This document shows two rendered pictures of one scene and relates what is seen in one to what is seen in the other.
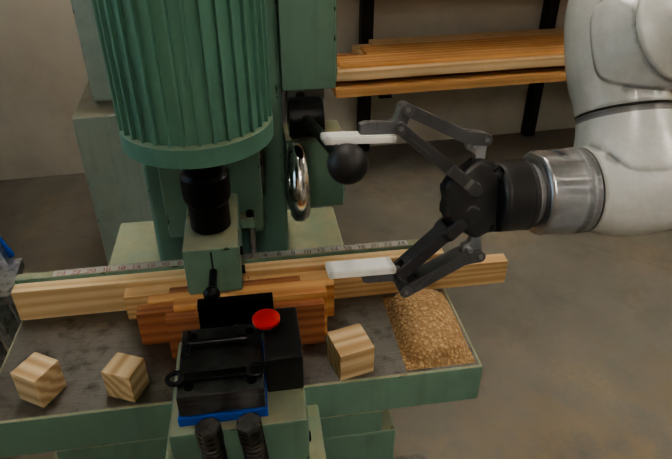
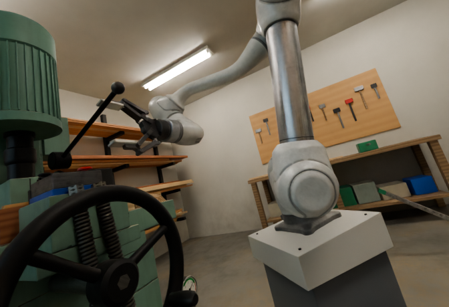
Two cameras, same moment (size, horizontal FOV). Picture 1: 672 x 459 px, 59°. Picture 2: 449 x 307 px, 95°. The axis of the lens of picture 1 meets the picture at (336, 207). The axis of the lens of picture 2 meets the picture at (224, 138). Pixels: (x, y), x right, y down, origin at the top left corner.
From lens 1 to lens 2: 61 cm
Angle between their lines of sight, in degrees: 67
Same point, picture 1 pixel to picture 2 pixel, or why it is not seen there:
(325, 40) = (65, 136)
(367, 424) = (139, 241)
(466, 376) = (170, 205)
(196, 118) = (36, 99)
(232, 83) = (51, 95)
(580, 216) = (178, 128)
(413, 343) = not seen: hidden behind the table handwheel
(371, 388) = (137, 215)
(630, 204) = (187, 126)
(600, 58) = (164, 106)
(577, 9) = (152, 103)
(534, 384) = not seen: outside the picture
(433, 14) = not seen: hidden behind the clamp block
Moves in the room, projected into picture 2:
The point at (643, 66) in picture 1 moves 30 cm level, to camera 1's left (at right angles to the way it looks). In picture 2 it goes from (174, 104) to (95, 90)
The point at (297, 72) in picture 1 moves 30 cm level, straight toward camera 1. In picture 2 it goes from (52, 147) to (89, 116)
